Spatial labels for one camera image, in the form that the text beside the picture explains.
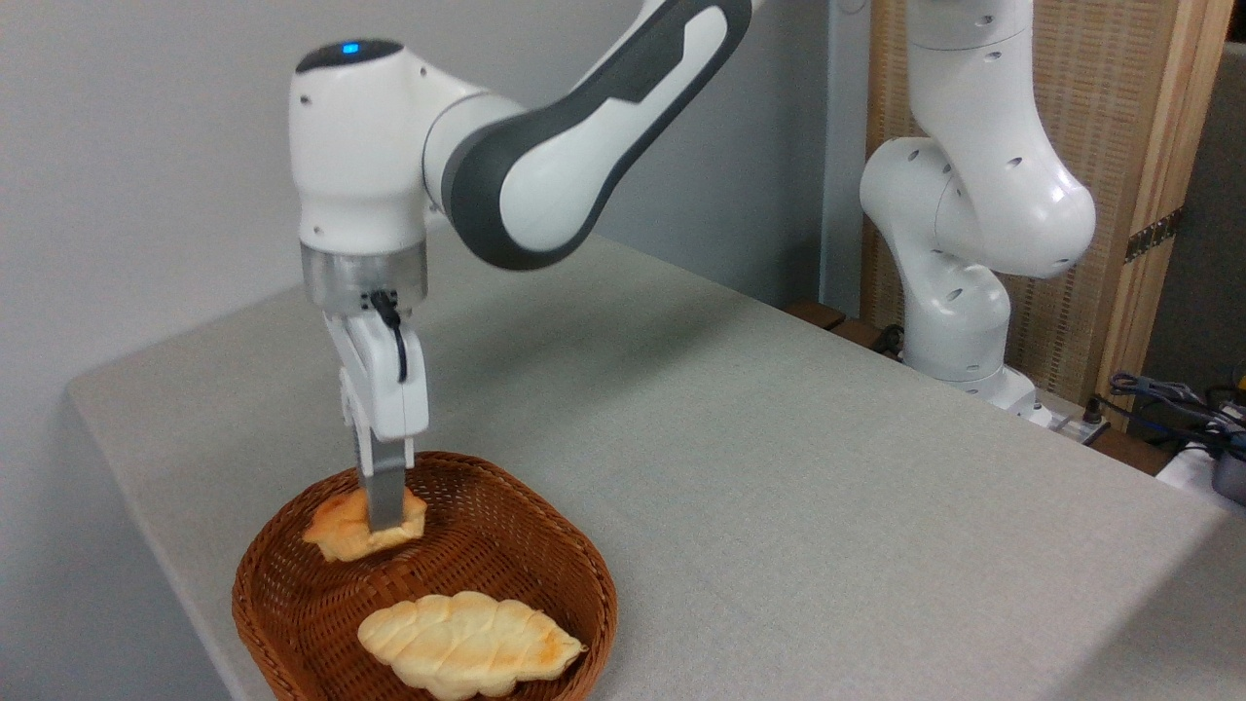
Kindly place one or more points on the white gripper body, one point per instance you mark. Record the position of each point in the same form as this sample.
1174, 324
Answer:
389, 389

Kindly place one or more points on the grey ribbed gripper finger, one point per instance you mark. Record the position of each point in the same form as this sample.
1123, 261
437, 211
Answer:
385, 497
352, 404

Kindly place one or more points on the small round orange bread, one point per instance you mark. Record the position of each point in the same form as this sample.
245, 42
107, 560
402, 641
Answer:
336, 531

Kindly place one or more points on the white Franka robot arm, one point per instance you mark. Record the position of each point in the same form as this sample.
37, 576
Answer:
360, 146

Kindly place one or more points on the long pale braided bread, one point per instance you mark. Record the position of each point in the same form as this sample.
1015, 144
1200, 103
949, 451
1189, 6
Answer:
467, 643

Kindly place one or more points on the brown woven wicker basket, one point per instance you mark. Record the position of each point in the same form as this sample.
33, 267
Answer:
516, 526

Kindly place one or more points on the brown wooden platform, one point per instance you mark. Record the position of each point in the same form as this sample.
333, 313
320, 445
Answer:
818, 313

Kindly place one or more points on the metal screen hinge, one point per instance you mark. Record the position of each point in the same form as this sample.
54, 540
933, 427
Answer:
1154, 235

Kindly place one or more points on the white cloth-covered object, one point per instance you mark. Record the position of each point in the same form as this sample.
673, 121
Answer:
1183, 472

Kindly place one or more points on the grey box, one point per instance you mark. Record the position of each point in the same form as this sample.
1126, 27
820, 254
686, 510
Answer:
1231, 472

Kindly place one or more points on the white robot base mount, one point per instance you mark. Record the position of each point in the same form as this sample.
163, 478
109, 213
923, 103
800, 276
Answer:
1017, 389

